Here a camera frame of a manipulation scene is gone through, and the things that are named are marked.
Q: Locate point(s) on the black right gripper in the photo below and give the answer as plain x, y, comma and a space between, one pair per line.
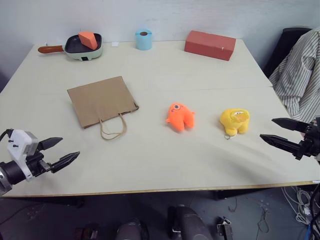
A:
308, 143

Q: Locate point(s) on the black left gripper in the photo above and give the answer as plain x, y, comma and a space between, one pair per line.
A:
37, 163

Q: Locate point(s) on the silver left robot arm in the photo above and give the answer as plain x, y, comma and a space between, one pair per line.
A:
6, 173

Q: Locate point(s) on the brown paper bag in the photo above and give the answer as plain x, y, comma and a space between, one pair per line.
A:
102, 106

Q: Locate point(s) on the yellow plush toy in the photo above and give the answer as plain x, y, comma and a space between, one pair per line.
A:
235, 121

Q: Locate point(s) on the striped shirt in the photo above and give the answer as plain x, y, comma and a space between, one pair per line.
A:
298, 75

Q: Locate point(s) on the black chair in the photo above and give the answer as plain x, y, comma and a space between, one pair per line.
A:
285, 47

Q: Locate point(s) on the orange plush toy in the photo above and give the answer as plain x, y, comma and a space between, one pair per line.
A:
180, 117

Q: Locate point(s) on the green electric frying pan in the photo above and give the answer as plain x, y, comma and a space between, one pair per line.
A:
80, 48

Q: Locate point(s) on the dark rounded robot leg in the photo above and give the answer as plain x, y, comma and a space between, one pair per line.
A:
131, 231
191, 222

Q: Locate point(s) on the red cardboard box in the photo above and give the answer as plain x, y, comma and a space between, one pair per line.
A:
210, 45

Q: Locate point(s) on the orange foam wedge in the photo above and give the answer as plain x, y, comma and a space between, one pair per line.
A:
88, 39

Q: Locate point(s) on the blue paper roll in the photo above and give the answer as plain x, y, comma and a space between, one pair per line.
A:
143, 40

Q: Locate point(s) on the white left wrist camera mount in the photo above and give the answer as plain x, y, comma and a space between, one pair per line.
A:
20, 147

